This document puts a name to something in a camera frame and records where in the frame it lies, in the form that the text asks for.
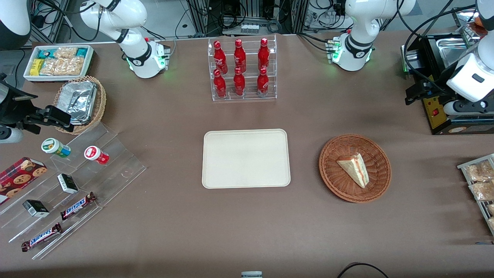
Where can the clear acrylic bottle rack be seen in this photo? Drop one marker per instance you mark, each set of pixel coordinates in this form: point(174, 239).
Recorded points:
point(249, 63)

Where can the yellow snack pack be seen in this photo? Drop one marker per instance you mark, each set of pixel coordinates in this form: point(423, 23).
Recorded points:
point(36, 66)

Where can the brown round wicker basket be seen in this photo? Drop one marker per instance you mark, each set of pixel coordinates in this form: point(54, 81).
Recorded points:
point(339, 181)

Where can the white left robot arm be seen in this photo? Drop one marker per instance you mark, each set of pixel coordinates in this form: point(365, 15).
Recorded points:
point(359, 23)

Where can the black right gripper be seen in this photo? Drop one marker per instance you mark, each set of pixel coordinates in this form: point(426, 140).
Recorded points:
point(15, 110)

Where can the grey small device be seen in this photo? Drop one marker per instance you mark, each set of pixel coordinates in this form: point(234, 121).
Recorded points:
point(251, 275)

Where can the triangular sandwich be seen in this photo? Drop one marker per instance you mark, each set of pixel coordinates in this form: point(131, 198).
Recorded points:
point(357, 170)

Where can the green lid cup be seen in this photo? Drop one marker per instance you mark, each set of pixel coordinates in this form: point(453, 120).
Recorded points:
point(54, 146)

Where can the large clear cracker bag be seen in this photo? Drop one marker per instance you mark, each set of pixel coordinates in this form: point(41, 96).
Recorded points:
point(61, 66)

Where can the aluminium equipment frame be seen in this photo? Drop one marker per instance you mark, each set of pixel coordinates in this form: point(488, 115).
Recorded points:
point(200, 15)

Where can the clear acrylic stepped shelf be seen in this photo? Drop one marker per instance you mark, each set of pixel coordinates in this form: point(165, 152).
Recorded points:
point(112, 173)

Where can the snickers bar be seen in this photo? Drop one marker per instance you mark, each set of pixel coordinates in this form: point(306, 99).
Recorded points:
point(41, 237)
point(77, 205)

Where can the black sealing machine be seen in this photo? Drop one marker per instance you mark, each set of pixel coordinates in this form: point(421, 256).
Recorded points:
point(444, 119)

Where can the red lid cup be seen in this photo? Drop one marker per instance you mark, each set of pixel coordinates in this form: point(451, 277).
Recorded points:
point(94, 154)

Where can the red cola bottle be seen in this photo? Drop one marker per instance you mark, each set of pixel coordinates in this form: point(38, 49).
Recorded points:
point(219, 56)
point(239, 56)
point(239, 83)
point(220, 85)
point(263, 54)
point(263, 82)

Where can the red cookie box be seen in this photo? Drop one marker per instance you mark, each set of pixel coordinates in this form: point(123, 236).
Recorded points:
point(19, 177)

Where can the white power strip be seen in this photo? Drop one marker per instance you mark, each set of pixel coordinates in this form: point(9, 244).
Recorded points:
point(249, 28)

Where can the clear pastry bag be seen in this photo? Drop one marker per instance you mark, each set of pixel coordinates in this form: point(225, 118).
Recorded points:
point(478, 171)
point(482, 190)

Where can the light wicker basket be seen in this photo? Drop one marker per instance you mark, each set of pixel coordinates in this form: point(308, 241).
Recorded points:
point(101, 104)

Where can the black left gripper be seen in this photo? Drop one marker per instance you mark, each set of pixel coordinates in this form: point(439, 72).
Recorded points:
point(439, 85)

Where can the aluminium foil trays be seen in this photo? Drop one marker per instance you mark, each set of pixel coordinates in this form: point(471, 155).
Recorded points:
point(79, 100)

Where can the teal snack pack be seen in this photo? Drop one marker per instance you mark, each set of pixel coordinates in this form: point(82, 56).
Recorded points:
point(46, 53)
point(82, 52)

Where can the white plastic snack bin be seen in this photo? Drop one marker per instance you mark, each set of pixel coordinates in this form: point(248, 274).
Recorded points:
point(90, 58)

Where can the small black box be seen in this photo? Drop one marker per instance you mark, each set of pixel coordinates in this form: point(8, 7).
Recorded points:
point(35, 207)
point(67, 183)

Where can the cream rectangular tray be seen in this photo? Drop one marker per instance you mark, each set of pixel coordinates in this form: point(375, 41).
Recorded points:
point(246, 158)

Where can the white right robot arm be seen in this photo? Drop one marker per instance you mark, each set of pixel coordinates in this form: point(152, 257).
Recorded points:
point(135, 15)

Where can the small clear cracker bag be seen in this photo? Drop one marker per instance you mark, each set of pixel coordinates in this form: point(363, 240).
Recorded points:
point(65, 52)

